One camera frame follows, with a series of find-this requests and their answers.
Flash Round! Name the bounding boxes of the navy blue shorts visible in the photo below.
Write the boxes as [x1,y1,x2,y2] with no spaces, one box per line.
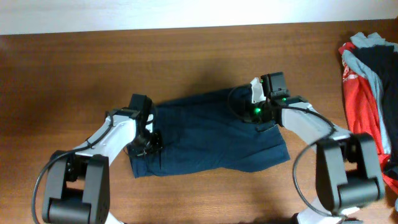
[130,88,290,178]

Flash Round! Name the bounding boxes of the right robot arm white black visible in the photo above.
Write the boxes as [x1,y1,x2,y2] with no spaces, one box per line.
[242,72,385,224]

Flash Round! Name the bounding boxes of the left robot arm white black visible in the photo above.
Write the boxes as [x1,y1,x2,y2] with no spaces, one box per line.
[32,94,163,224]

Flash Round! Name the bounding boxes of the red garment with white print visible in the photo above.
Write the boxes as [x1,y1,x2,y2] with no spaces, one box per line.
[338,42,397,192]

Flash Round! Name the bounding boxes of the black garment in pile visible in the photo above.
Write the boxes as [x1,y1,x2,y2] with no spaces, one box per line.
[353,45,397,180]

